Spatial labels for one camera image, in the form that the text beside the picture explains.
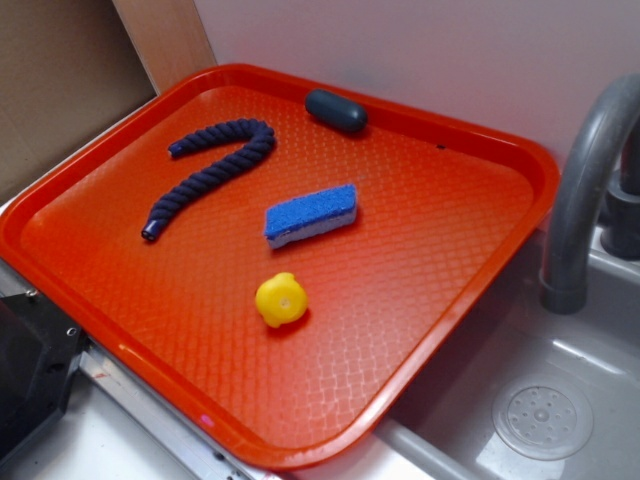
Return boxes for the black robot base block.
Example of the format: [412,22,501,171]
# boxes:
[1,289,86,465]

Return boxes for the yellow rubber duck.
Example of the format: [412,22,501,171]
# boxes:
[255,272,308,328]

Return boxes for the blue sponge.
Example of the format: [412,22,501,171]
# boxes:
[263,184,357,249]

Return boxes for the orange plastic tray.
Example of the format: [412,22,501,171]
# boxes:
[1,65,559,471]

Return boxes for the dark grey oval capsule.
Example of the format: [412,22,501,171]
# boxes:
[304,89,368,133]

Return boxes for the grey toy faucet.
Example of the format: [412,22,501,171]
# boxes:
[540,73,639,314]

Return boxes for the wooden board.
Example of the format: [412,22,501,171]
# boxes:
[113,0,217,94]

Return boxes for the grey toy sink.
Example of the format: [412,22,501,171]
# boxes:
[374,219,640,480]

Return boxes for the dark blue rope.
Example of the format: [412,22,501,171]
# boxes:
[140,117,277,245]

